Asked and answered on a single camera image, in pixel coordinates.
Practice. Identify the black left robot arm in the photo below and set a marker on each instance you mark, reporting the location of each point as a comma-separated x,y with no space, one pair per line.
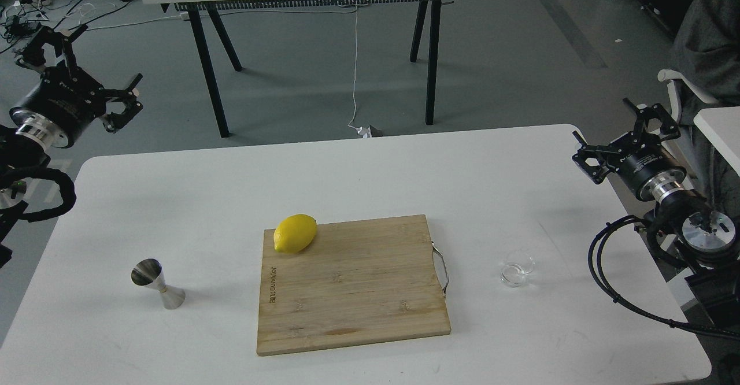
22,159

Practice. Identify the bamboo cutting board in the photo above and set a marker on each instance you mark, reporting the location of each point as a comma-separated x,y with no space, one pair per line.
358,283

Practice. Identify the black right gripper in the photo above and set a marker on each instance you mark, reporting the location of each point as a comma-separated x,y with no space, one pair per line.
648,170

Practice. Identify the small clear glass cup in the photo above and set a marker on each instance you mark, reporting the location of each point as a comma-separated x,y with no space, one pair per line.
516,269

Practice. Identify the person in grey hoodie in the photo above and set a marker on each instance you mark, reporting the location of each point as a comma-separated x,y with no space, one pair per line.
705,51

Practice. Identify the yellow lemon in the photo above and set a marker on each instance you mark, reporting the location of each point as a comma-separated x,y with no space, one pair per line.
294,233

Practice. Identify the steel double jigger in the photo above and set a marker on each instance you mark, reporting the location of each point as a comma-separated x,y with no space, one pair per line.
149,274

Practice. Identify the white office chair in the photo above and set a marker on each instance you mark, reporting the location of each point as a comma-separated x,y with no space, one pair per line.
675,81

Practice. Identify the white background table black legs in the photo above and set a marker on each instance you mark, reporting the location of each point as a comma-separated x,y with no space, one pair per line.
428,15

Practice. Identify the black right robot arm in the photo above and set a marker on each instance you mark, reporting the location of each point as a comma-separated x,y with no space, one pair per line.
682,230

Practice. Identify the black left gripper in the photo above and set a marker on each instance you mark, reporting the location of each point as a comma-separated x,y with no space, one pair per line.
58,104

